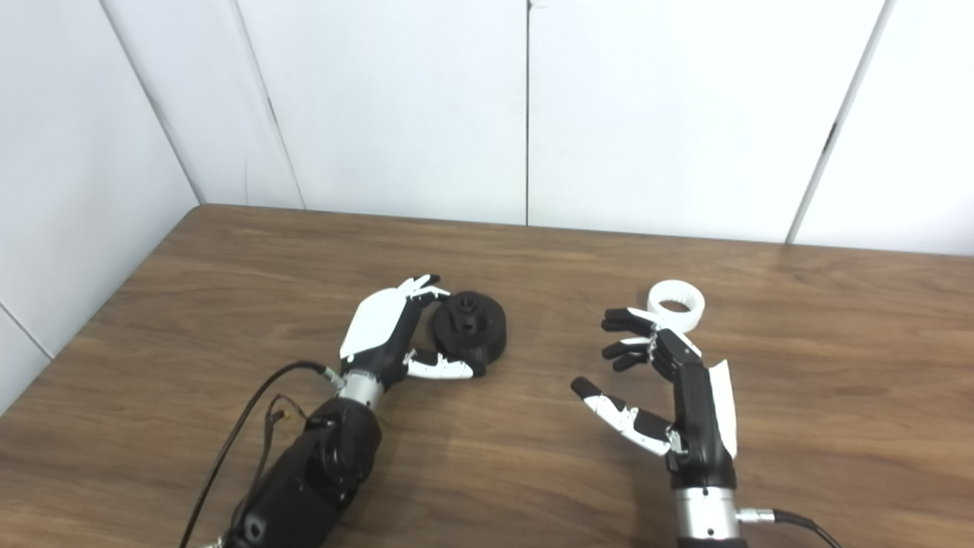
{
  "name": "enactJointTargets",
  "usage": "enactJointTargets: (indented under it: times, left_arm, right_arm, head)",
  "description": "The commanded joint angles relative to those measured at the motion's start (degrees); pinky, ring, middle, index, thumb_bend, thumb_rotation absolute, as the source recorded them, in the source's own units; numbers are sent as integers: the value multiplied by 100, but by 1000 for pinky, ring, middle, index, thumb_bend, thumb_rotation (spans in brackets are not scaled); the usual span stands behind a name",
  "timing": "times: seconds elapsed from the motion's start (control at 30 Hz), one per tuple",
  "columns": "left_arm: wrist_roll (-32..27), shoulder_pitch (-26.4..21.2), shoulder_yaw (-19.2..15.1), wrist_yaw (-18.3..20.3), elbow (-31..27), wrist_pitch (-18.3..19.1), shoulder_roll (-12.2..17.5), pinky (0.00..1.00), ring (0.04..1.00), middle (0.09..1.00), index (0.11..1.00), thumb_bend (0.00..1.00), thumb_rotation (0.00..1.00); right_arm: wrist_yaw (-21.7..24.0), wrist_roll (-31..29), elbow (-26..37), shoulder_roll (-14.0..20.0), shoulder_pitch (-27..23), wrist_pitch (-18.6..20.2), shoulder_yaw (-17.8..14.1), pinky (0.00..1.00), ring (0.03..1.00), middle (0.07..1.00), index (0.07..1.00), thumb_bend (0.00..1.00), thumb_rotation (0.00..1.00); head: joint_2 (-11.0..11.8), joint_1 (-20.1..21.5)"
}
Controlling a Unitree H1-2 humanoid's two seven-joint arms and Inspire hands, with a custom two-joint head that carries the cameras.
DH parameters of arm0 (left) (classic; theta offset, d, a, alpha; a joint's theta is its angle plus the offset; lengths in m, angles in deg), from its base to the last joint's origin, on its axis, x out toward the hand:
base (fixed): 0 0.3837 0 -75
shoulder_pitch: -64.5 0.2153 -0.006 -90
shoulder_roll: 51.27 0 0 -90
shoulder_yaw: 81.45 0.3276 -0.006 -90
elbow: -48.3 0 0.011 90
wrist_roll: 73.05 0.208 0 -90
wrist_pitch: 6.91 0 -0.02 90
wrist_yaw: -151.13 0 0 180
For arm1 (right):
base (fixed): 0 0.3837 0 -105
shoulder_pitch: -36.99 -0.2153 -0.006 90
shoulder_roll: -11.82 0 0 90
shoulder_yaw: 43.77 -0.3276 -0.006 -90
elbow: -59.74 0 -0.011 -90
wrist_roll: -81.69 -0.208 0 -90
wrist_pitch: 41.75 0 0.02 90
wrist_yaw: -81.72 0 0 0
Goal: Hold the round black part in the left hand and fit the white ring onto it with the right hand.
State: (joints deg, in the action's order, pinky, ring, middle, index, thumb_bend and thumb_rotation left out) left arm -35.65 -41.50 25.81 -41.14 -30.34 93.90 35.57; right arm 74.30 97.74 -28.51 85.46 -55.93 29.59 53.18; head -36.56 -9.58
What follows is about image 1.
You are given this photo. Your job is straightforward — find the white and black right hand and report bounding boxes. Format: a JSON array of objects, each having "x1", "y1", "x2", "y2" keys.
[{"x1": 571, "y1": 307, "x2": 740, "y2": 541}]

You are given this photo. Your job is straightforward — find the white and black left hand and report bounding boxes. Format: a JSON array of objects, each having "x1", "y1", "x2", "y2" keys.
[{"x1": 339, "y1": 274, "x2": 488, "y2": 412}]

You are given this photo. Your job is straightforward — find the round black part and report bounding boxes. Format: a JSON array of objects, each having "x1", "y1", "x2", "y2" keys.
[{"x1": 431, "y1": 291, "x2": 508, "y2": 365}]

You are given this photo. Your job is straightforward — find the white toothed ring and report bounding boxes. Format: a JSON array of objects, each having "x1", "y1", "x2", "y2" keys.
[{"x1": 647, "y1": 280, "x2": 706, "y2": 332}]

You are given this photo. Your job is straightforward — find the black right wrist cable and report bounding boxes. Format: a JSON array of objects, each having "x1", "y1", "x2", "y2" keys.
[{"x1": 734, "y1": 508, "x2": 844, "y2": 548}]

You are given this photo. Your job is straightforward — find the thin left wrist wires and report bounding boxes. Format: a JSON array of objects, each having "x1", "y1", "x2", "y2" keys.
[{"x1": 255, "y1": 394, "x2": 309, "y2": 492}]

